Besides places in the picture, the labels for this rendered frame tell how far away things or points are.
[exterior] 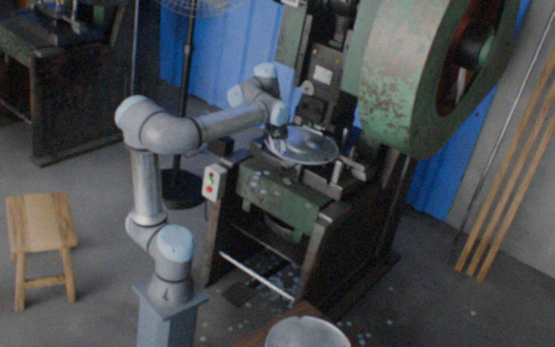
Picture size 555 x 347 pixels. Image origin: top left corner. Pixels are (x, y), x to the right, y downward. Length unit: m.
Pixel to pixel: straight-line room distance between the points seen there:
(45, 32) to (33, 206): 1.14
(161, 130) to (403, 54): 0.69
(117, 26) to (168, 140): 1.92
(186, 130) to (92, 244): 1.38
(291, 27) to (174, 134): 0.76
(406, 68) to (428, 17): 0.15
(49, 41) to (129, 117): 1.72
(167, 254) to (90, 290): 0.87
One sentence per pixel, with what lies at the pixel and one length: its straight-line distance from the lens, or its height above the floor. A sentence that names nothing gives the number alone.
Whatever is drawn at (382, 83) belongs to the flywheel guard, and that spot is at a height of 1.24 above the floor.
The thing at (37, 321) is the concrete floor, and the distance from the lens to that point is 2.54.
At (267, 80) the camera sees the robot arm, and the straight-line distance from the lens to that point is 1.95.
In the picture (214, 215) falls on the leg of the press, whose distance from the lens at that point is 2.46.
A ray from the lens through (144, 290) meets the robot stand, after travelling 1.99.
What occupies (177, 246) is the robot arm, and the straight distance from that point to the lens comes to 1.82.
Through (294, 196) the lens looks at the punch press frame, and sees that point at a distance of 2.22.
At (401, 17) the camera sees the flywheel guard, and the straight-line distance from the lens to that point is 1.66.
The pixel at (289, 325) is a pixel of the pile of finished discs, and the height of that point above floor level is 0.39.
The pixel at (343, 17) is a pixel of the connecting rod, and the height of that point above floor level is 1.29.
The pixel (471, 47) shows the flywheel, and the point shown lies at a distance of 1.94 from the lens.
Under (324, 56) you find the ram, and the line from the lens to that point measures 2.17.
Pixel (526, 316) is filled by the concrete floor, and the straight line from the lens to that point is 3.17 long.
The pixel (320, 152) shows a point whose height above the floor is 0.78.
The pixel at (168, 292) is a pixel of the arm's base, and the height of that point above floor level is 0.49.
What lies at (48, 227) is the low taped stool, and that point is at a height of 0.33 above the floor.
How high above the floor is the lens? 1.82
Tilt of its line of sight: 29 degrees down
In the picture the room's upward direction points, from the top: 12 degrees clockwise
